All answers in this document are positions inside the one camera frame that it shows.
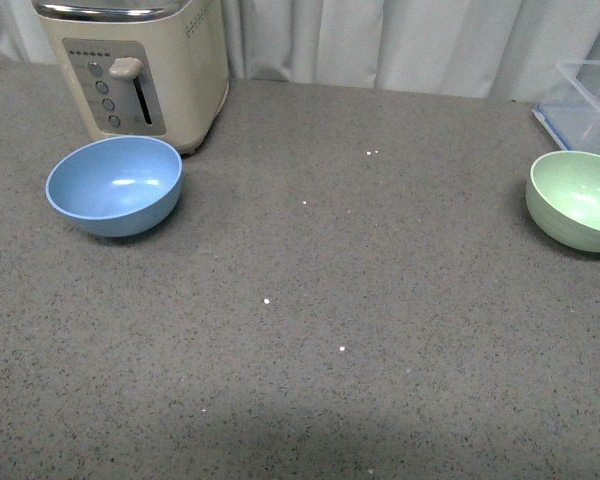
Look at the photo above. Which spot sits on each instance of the blue bowl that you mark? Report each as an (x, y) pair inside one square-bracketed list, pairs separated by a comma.
[(117, 187)]

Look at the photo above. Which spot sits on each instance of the green bowl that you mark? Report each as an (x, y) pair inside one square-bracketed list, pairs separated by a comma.
[(563, 198)]

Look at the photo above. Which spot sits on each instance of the cream toaster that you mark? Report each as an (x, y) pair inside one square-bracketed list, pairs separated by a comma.
[(150, 68)]

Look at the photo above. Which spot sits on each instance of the white curtain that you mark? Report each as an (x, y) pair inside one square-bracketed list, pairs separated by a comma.
[(481, 49)]

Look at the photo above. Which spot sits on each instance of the blue-rimmed container lid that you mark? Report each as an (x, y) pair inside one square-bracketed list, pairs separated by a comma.
[(573, 127)]

